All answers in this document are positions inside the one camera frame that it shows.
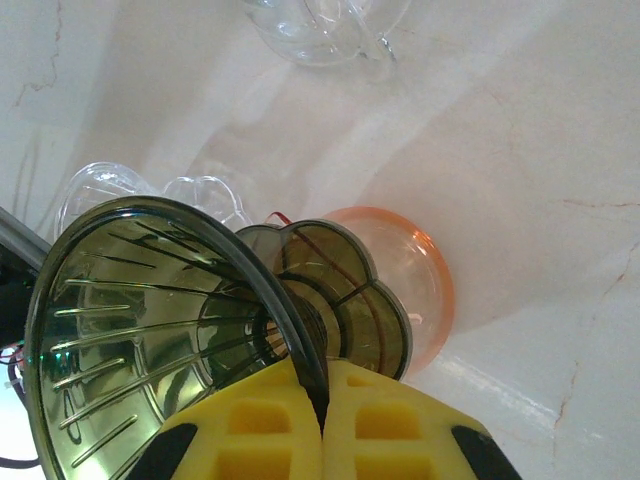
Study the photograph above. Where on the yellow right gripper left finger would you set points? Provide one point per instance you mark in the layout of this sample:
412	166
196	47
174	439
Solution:
260	440

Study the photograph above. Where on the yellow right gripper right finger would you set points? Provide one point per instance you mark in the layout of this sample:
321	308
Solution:
400	440

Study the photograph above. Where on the clear server jug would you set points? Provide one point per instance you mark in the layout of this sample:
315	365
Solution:
310	40

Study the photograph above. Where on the olive green plastic dripper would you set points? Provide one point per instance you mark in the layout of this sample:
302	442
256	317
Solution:
125	325

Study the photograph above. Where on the orange transparent server jug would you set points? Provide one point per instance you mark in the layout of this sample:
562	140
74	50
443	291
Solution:
425	280

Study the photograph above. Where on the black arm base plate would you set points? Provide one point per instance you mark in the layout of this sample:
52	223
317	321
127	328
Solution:
12	300

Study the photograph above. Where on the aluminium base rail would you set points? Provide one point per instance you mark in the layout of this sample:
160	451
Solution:
20	235

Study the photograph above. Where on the clear plastic dripper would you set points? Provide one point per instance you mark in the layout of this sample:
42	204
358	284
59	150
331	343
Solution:
100	182

